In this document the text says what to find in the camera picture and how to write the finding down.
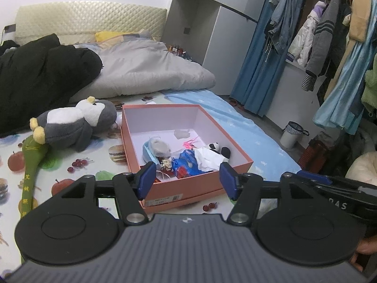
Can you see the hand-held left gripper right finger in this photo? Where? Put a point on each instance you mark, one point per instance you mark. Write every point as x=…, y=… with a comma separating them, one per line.
x=228, y=181

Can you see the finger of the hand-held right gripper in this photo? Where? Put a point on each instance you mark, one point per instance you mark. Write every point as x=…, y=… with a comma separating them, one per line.
x=315, y=177

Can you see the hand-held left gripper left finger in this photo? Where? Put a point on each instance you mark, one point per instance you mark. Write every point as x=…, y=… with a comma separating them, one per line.
x=145, y=179

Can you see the blue face mask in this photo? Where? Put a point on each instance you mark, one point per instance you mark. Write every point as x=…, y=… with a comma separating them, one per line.
x=147, y=153

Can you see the white tissue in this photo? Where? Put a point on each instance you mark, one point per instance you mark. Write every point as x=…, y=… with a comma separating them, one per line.
x=206, y=159

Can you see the orange cardboard box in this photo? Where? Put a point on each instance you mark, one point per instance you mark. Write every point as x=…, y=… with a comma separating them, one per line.
x=176, y=187

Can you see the blue printed plastic bag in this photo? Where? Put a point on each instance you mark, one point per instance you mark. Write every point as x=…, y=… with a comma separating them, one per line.
x=184, y=166

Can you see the person's right hand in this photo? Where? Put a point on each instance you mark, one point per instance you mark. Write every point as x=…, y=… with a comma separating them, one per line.
x=369, y=246

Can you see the brown basket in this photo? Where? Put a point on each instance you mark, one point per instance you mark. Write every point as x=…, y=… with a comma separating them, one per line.
x=312, y=156

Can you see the white cushion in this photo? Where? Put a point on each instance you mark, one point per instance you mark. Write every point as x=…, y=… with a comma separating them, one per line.
x=363, y=165

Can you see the white trash bin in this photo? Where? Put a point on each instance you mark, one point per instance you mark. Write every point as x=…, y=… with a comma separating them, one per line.
x=290, y=137

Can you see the blue star print bed sheet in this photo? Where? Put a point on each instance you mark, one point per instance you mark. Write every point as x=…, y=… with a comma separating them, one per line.
x=241, y=123

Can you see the red slippers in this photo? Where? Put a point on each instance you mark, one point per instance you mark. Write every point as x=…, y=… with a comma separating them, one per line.
x=235, y=103

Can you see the grey penguin plush toy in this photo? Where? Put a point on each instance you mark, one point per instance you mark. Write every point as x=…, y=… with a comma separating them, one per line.
x=67, y=129

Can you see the light blue hanging garment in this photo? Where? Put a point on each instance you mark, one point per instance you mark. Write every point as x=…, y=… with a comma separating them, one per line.
x=344, y=88

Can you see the green fleece garment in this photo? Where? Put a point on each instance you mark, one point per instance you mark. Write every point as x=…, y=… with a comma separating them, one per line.
x=370, y=91

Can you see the blue curtain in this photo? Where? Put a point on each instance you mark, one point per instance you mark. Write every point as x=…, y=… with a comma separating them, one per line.
x=256, y=73

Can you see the grey duvet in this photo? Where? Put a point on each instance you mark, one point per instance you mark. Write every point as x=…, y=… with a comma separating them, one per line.
x=147, y=67

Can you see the green padded massage stick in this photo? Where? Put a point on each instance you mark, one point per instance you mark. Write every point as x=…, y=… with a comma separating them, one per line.
x=29, y=177

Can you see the row of small bottles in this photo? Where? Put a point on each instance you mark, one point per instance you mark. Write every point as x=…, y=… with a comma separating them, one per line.
x=176, y=50

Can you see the grey striped sweater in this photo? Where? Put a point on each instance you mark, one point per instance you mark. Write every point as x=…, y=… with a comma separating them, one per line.
x=324, y=41

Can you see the white puffer jacket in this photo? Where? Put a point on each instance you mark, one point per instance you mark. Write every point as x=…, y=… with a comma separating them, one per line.
x=303, y=41

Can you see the grey wardrobe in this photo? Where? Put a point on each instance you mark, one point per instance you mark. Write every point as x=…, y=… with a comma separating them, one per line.
x=223, y=35

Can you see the black puffer jacket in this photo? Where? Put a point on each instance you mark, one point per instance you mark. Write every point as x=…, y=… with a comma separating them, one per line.
x=44, y=73

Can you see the yellow pillow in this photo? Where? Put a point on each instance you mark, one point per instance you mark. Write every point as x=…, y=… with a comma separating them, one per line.
x=107, y=37

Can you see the beige hanging garment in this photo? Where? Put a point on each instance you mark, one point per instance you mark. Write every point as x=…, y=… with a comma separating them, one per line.
x=360, y=14

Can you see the beige quilted headboard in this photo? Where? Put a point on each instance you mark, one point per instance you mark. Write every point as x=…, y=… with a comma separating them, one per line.
x=88, y=17

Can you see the wall switch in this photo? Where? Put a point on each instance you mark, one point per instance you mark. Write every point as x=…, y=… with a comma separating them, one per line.
x=186, y=30

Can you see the black wall charger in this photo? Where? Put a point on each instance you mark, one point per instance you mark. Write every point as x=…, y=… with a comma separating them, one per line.
x=9, y=29

